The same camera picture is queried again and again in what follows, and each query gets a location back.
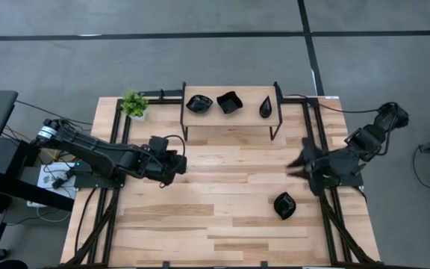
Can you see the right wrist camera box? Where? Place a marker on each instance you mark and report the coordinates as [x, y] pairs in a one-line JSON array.
[[308, 147]]

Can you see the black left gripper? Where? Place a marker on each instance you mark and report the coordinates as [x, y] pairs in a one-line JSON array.
[[159, 168]]

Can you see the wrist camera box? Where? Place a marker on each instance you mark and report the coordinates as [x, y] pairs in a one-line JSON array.
[[308, 147], [158, 143]]

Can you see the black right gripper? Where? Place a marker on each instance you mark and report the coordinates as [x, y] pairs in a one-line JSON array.
[[330, 166]]

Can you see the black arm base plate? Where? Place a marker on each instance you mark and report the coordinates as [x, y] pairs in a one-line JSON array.
[[88, 183], [353, 181]]

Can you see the green plant in white pot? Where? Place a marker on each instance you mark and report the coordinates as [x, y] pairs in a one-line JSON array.
[[134, 102]]

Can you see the white paper sheet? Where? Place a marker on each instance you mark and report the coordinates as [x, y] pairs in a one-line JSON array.
[[50, 179]]

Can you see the black aluminium table frame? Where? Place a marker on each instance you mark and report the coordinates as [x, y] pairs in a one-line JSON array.
[[109, 224], [308, 127]]

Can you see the black table edge bracket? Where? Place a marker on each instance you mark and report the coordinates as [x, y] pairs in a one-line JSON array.
[[264, 264], [166, 264]]

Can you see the white power strip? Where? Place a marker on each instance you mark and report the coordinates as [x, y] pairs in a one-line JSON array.
[[37, 203]]

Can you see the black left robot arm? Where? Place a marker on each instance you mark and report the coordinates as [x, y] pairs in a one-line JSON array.
[[88, 147]]

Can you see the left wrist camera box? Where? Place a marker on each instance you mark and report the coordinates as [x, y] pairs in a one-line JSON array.
[[158, 143]]

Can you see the black metal shelf frame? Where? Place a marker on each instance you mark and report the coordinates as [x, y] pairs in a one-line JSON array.
[[183, 130]]

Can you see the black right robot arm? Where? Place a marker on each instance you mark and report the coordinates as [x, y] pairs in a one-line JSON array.
[[368, 140]]

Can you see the raised wooden shelf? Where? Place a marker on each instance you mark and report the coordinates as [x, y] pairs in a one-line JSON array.
[[245, 117]]

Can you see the person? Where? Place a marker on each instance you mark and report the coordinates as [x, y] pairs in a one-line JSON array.
[[7, 264]]

